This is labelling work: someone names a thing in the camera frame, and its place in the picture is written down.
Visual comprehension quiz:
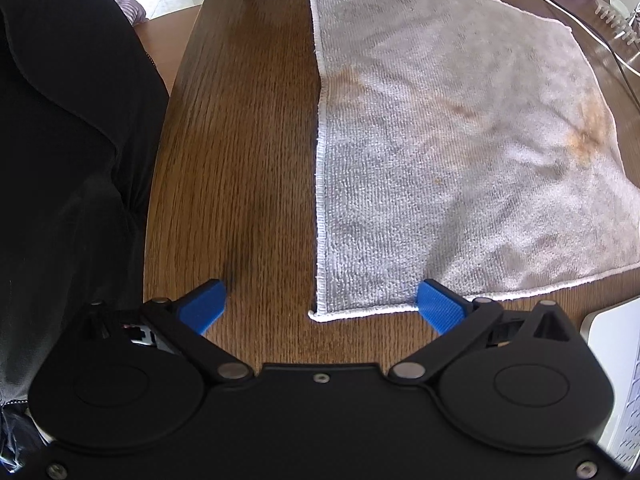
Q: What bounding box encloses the white plastic comb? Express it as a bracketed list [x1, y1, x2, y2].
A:
[595, 0, 640, 47]

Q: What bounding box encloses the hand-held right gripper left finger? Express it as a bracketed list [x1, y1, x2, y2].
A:
[87, 279, 253, 384]

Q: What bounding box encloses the silver laptop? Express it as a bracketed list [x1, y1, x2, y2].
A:
[580, 297, 640, 472]

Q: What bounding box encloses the purple striped cloth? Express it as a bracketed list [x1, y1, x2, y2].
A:
[95, 0, 147, 27]

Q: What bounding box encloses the grey stained towel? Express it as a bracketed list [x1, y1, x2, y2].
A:
[306, 0, 640, 322]

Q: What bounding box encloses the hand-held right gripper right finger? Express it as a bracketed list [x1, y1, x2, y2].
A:
[390, 280, 586, 387]

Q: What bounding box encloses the thin black cable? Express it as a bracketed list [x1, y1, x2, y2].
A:
[517, 0, 640, 58]

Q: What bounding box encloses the person's black jacket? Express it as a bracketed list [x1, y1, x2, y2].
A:
[0, 0, 171, 480]

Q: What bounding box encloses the white cable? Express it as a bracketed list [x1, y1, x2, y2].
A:
[480, 0, 640, 80]

